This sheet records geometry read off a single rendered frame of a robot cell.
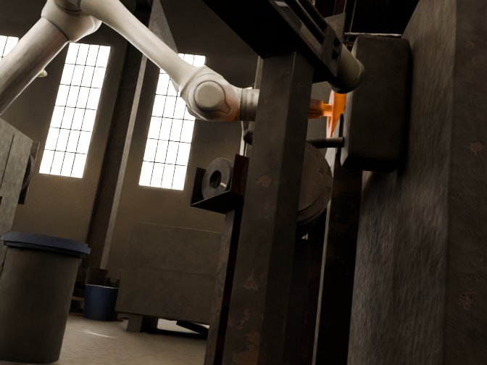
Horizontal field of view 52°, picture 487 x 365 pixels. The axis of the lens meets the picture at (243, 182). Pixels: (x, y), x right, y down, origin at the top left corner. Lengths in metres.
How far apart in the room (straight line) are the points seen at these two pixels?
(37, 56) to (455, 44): 1.22
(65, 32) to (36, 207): 10.97
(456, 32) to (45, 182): 12.08
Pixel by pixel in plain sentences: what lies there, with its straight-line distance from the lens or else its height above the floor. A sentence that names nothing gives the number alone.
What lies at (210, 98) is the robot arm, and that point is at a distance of 1.17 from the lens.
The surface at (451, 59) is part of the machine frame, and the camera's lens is 0.74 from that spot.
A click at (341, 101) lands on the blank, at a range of 1.34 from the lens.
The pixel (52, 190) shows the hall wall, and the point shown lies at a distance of 12.46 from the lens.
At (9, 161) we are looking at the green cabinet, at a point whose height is 1.19.
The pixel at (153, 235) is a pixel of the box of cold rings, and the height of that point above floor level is 0.66.
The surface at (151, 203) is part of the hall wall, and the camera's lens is 11.63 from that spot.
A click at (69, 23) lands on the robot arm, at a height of 1.03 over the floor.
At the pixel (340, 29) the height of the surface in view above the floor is 0.69.
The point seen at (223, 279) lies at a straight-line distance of 1.52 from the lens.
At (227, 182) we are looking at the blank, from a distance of 1.57.
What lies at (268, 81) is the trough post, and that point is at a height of 0.58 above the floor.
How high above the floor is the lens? 0.30
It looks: 13 degrees up
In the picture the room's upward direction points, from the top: 8 degrees clockwise
